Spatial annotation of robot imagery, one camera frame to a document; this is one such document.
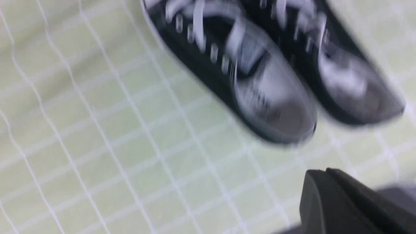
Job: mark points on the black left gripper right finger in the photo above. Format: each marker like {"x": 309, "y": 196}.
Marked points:
{"x": 384, "y": 214}

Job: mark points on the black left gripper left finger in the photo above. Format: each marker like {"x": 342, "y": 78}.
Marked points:
{"x": 326, "y": 209}

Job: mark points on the black canvas sneaker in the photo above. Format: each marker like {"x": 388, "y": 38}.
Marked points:
{"x": 317, "y": 46}
{"x": 238, "y": 62}

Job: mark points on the green checked tablecloth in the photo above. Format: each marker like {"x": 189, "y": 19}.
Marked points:
{"x": 103, "y": 132}

